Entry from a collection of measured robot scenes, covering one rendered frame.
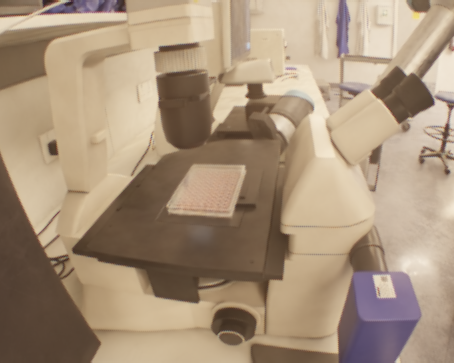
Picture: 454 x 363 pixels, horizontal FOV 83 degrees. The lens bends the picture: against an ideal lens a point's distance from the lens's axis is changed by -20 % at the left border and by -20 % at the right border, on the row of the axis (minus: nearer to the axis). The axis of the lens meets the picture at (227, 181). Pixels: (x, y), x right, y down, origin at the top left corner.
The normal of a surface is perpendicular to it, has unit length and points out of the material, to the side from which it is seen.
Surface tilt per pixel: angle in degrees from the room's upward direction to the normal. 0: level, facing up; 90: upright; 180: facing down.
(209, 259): 0
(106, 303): 48
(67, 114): 90
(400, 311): 0
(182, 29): 90
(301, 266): 90
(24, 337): 86
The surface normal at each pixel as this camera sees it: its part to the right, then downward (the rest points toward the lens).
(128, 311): -0.17, -0.23
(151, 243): -0.07, -0.88
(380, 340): -0.19, 0.47
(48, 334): 0.97, -0.03
